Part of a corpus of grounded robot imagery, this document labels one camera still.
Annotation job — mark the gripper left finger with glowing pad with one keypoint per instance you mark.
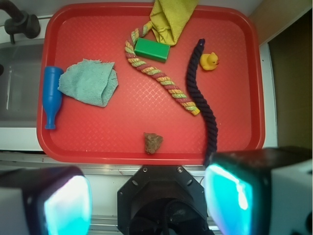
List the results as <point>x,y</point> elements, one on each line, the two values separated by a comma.
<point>45,201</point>

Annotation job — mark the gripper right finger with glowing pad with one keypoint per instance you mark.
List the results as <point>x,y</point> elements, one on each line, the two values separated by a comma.
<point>261,192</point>

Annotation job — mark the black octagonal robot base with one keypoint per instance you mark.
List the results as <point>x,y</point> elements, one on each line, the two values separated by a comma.
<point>162,200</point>

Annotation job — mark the light blue cloth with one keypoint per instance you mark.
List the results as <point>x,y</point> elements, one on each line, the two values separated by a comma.
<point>90,81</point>

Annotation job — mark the yellow cloth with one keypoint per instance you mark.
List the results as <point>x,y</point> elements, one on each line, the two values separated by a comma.
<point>169,18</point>

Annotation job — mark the blue plastic bottle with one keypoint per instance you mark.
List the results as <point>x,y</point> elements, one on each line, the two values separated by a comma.
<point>52,97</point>

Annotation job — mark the brown rock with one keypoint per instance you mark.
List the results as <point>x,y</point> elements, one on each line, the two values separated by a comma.
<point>152,142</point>

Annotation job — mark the red plastic tray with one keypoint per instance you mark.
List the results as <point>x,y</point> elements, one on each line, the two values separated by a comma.
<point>115,134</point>

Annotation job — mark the grey sink basin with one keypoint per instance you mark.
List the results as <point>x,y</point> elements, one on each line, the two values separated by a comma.
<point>20,72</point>

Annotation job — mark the yellow rubber duck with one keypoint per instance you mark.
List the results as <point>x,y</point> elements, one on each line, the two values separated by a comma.
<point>209,61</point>

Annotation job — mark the green rectangular block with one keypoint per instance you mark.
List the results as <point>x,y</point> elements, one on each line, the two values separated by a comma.
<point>152,50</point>

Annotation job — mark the dark metal faucet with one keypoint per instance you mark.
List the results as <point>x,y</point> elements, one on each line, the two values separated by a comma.
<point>20,22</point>

